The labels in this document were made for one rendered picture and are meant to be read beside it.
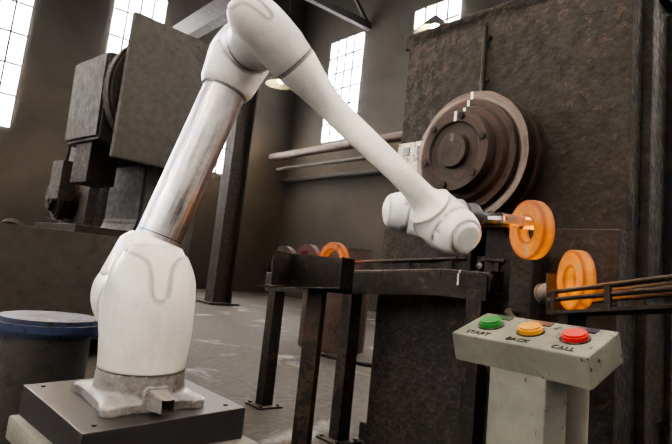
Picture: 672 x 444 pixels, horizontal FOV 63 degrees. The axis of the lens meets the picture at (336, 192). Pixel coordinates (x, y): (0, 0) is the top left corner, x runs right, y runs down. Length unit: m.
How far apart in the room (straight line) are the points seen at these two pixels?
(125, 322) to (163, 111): 3.21
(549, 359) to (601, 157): 1.10
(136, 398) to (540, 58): 1.70
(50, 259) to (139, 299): 2.61
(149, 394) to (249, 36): 0.71
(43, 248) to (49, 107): 8.19
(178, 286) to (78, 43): 11.14
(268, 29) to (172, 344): 0.64
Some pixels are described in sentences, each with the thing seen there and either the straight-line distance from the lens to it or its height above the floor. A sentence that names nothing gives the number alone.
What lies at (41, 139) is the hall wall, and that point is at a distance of 11.52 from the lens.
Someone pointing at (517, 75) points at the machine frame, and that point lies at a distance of 2.17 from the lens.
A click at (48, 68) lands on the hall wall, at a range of 11.79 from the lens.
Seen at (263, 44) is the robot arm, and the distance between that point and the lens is 1.19.
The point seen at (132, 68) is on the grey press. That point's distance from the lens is 4.09.
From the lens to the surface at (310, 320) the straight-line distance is 2.10.
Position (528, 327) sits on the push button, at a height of 0.61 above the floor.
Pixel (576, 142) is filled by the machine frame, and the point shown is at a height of 1.16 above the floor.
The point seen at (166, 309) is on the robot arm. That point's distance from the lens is 1.01.
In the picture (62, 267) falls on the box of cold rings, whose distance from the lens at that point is 3.63.
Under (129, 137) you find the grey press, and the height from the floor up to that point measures 1.42.
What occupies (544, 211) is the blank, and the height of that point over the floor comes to 0.87.
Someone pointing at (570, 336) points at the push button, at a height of 0.60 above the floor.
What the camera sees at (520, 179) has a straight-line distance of 1.86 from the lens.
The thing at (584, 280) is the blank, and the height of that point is 0.71.
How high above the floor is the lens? 0.66
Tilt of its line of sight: 8 degrees up
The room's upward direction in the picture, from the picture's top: 6 degrees clockwise
